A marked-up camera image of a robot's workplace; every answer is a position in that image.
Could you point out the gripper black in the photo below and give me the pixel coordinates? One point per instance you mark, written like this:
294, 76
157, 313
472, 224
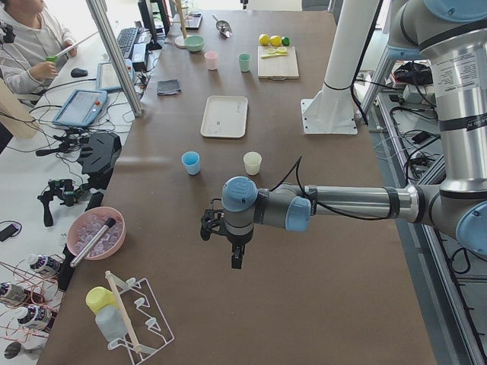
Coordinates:
236, 242

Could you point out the cream cup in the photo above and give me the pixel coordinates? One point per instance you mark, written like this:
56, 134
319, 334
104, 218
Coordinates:
252, 162

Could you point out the green cup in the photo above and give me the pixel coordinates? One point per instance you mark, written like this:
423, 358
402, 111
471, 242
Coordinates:
244, 60

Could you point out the cream rabbit tray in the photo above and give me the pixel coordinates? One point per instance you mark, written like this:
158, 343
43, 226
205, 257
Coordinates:
224, 117

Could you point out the blue cup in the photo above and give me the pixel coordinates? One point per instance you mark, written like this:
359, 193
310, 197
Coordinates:
191, 162

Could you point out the wooden stick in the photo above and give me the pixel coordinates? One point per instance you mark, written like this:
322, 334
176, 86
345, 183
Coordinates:
110, 277

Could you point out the metal muddler tool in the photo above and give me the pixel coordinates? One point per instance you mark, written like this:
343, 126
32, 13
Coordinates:
92, 242

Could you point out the clear cup on rack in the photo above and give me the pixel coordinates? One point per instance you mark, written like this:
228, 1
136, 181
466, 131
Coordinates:
110, 323

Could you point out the yellow cup on rack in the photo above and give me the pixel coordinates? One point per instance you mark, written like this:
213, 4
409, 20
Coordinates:
99, 297

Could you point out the pink bowl with ice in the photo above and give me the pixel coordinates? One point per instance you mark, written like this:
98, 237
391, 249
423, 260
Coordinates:
90, 224

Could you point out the black stand device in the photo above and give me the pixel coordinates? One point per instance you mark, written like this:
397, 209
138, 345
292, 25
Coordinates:
98, 157

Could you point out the grey folded cloth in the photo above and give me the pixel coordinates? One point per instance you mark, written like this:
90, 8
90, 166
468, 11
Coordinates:
168, 87

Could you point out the wooden cutting board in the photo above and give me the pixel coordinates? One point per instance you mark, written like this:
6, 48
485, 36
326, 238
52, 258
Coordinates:
278, 68

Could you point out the pink cup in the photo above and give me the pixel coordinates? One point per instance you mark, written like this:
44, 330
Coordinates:
211, 60

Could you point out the yellow plastic knife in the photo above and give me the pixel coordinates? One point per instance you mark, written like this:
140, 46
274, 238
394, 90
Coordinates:
267, 56

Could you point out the green bowl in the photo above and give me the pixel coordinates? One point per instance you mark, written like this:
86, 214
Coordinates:
194, 43

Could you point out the blue teach pendant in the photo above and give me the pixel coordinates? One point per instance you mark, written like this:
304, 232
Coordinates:
81, 108
107, 79

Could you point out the yellow lemon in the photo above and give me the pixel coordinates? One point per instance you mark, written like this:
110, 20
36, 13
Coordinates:
275, 40
264, 39

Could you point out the green lime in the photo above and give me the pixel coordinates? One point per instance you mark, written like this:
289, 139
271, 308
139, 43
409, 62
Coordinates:
286, 41

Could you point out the wooden cup tree stand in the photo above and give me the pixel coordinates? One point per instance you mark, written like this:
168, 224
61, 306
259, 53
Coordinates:
180, 41

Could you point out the metal scoop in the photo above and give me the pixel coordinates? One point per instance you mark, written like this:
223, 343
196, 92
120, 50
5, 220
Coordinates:
222, 26

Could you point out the black keyboard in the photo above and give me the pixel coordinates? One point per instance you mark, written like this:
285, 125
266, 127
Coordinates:
126, 40

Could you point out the black computer mouse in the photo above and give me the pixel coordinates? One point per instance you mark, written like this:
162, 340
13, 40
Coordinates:
79, 72

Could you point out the person in white hoodie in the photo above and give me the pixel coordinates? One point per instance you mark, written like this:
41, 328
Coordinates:
25, 68

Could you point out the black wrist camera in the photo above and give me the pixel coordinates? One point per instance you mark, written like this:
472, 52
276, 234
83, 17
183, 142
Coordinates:
212, 221

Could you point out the white wire cup rack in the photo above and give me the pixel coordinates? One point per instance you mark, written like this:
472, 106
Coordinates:
148, 320

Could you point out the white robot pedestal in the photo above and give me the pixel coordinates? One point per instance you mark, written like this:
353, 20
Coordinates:
331, 111

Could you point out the aluminium frame post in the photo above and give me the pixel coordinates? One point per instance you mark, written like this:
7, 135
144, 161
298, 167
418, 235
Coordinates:
99, 14

